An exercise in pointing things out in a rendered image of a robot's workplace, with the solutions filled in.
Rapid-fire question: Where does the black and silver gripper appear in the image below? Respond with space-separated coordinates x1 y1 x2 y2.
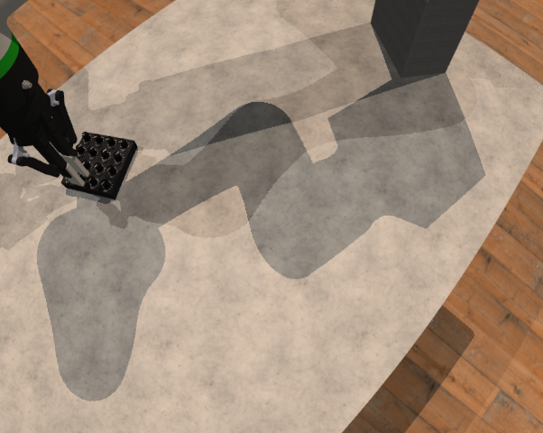
0 83 89 187

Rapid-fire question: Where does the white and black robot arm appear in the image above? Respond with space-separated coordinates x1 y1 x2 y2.
0 0 39 119

